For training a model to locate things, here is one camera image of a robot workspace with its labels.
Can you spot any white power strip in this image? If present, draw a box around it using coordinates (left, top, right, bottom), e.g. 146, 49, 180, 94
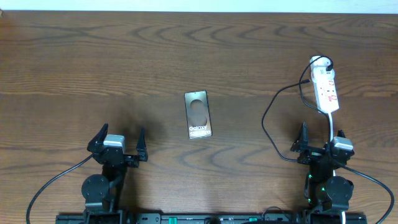
311, 67, 339, 113

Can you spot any right camera black cable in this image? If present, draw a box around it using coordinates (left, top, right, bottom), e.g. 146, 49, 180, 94
340, 164, 395, 224

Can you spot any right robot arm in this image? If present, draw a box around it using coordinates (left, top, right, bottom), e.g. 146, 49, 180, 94
290, 123, 354, 223

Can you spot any camera black cable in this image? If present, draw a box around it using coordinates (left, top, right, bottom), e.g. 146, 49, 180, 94
340, 164, 395, 224
25, 154, 94, 224

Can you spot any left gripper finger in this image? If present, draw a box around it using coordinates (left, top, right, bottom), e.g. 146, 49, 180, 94
136, 128, 148, 162
87, 123, 109, 152

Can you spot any black USB charging cable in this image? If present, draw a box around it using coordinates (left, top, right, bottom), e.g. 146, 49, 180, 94
261, 55, 335, 163

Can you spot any white USB charger plug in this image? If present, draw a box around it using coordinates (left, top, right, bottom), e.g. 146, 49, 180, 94
310, 55, 334, 72

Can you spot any left camera black cable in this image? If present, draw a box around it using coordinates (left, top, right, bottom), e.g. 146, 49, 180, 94
25, 154, 94, 224

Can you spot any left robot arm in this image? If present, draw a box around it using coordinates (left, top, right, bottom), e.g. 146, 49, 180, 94
81, 124, 148, 223

